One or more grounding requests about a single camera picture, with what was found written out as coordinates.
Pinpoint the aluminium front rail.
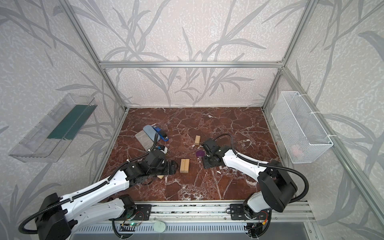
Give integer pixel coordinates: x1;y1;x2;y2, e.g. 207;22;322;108
68;200;316;224

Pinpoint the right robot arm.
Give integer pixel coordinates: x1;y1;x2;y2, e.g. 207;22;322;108
202;139;298;219

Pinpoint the pink object in basket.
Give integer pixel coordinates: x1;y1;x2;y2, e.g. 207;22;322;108
291;145;304;158

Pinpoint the left black cable conduit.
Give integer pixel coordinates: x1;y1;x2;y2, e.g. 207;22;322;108
17;132;160;235

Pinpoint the white wire mesh basket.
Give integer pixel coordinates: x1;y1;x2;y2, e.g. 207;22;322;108
271;91;333;164

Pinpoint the light blue oval case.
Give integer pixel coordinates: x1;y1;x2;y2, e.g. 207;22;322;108
143;125;161;142

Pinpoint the purple block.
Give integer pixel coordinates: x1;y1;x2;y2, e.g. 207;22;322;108
196;150;206;158

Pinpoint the clear plastic wall tray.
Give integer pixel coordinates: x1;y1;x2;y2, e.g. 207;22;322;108
9;94;98;163

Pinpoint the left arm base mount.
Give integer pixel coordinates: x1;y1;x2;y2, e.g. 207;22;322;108
119;204;152;221

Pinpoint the right black cable conduit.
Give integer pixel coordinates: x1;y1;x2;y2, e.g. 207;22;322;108
213;133;310;204

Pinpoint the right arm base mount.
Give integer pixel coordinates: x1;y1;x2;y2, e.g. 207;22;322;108
225;204;270;221

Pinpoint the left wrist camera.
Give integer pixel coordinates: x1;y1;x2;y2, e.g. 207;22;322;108
157;145;168;154

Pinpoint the blue black tool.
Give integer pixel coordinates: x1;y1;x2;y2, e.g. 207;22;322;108
153;126;169;142

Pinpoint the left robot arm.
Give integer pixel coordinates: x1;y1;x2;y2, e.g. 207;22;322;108
33;149;178;240

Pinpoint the black cable conduit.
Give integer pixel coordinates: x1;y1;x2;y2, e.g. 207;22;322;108
213;133;310;204
17;132;160;235

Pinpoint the pale green round disc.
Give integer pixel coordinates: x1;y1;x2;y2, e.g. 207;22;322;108
153;221;167;233

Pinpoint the grey sponge block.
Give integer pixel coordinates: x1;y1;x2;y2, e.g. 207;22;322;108
135;131;154;152

